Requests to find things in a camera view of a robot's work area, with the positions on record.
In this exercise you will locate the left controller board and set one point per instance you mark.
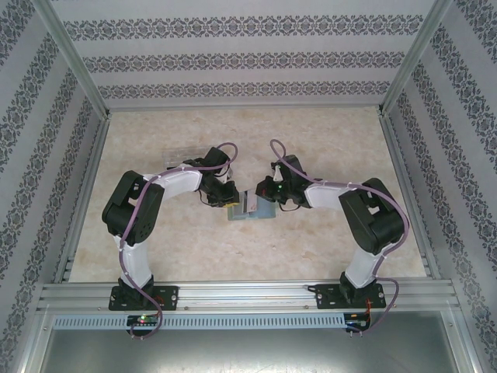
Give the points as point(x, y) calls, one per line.
point(143, 320)

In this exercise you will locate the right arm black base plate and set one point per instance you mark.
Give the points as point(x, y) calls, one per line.
point(324, 297)

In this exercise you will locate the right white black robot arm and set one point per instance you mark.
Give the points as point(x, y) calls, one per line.
point(326, 194)

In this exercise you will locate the aluminium side rail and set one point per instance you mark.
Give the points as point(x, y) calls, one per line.
point(93, 163)
point(398, 163)

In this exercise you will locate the right controller board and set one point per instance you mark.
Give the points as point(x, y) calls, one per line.
point(359, 323)

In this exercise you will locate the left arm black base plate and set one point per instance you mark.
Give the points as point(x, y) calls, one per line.
point(171, 297)

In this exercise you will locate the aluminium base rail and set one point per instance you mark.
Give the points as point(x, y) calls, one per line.
point(244, 295)

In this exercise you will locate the grey metal panel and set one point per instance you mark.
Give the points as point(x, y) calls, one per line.
point(248, 353)

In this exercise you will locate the controller board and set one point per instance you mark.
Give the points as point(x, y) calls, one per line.
point(143, 320)
point(359, 323)

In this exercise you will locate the aluminium frame post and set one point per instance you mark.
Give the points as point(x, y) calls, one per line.
point(416, 58)
point(77, 58)

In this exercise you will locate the green card holder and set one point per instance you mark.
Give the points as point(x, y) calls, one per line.
point(266, 211)

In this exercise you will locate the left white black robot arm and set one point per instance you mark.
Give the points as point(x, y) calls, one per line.
point(178, 182)

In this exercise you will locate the clear acrylic card tray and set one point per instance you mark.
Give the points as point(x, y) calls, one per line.
point(174, 155)

